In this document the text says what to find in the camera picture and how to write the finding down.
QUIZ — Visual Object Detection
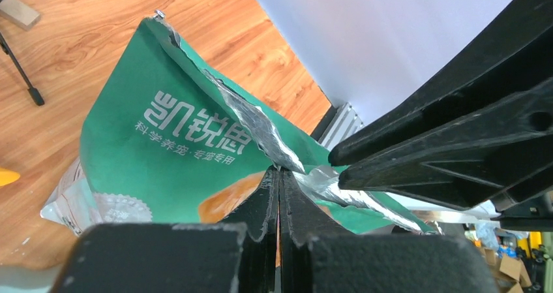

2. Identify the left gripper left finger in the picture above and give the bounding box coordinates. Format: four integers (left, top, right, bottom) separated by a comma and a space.
52, 167, 280, 292

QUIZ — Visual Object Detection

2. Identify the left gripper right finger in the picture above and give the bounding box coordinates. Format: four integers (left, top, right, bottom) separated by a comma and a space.
278, 170, 498, 292

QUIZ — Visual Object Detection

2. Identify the yellow plastic scoop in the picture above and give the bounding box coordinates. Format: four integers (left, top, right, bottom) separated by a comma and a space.
0, 168, 20, 187

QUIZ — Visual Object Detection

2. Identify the black tripod mic stand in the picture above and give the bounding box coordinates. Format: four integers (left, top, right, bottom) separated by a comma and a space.
1, 0, 45, 106

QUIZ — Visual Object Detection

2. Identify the green pet food bag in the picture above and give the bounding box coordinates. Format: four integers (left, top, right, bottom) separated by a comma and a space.
40, 15, 432, 235

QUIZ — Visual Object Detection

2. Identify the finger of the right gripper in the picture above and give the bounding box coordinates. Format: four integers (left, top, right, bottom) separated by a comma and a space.
338, 80, 552, 211
329, 0, 552, 166

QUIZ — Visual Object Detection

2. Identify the small wooden block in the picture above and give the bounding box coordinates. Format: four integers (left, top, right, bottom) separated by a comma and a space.
1, 0, 41, 31

